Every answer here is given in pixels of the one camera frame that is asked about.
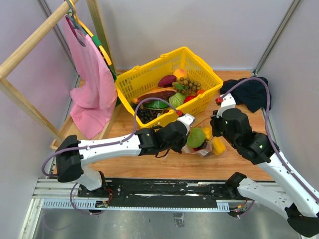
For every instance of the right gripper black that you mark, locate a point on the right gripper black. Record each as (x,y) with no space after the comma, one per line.
(214,122)

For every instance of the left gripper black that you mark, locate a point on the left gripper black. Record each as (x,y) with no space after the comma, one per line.
(179,149)

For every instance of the green cabbage back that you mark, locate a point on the green cabbage back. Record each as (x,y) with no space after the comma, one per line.
(196,137)

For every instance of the green cabbage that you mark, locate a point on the green cabbage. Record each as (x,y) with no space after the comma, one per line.
(196,137)
(177,99)

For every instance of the clear zip top bag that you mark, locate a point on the clear zip top bag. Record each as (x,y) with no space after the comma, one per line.
(196,151)

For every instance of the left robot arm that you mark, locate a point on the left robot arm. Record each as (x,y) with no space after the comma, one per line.
(74,157)

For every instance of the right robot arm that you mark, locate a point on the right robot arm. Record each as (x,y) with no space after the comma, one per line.
(298,203)

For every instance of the black grape bunch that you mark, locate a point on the black grape bunch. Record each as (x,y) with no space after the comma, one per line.
(147,115)

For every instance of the watermelon slice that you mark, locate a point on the watermelon slice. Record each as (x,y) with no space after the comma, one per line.
(156,105)

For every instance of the green cabbage front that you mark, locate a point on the green cabbage front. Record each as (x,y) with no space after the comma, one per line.
(177,99)

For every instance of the orange fruit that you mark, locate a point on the orange fruit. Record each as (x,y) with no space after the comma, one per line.
(199,92)

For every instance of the red tomato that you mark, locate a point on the red tomato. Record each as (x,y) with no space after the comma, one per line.
(189,98)

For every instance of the dark navy cloth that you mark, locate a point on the dark navy cloth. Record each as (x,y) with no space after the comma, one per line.
(252,94)

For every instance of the purple sweet potato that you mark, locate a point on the purple sweet potato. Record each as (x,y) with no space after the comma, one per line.
(167,81)

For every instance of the peach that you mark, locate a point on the peach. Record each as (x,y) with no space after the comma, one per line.
(180,74)

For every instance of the yellow plastic basket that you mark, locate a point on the yellow plastic basket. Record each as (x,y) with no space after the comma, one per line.
(142,79)

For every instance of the pink shirt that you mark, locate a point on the pink shirt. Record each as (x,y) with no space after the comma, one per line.
(94,102)

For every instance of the yellow clothes hanger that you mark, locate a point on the yellow clothes hanger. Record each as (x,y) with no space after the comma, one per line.
(98,44)

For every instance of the wooden clothes rack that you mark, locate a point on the wooden clothes rack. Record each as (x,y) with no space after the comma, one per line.
(45,77)

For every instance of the grey clothes hanger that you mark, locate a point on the grey clothes hanger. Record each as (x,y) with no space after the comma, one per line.
(74,22)

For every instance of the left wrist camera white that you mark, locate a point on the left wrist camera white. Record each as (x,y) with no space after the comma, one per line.
(187,120)

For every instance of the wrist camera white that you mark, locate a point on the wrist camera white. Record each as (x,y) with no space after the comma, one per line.
(225,101)
(187,120)

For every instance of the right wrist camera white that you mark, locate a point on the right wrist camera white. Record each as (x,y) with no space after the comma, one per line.
(225,101)

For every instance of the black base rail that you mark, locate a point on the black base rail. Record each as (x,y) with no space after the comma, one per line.
(162,193)

